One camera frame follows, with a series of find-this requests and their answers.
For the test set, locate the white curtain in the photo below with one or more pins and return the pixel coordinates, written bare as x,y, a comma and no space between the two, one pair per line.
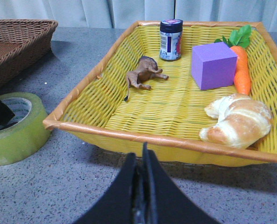
122,13

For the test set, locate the croissant bread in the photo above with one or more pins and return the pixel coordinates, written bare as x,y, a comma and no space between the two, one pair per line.
241,121

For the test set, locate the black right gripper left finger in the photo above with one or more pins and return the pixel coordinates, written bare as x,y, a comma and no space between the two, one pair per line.
115,206

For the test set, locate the toy carrot with leaves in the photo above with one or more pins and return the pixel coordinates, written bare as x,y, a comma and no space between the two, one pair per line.
237,42

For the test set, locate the yellow-green tape roll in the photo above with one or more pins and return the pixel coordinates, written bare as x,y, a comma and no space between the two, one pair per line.
24,134

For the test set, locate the small dark-lidded jar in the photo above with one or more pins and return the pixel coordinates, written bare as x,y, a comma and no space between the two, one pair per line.
171,35

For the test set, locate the purple foam cube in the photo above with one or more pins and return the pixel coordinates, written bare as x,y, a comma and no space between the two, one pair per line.
213,65

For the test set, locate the brown wicker basket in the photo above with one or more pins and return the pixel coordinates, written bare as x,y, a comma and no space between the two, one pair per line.
22,43

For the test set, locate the brown toy lion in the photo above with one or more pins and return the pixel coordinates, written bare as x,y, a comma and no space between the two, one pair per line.
147,69

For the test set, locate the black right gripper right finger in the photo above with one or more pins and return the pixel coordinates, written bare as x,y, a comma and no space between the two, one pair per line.
165,202

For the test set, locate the yellow woven basket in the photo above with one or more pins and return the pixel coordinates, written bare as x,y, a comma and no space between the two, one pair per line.
170,115

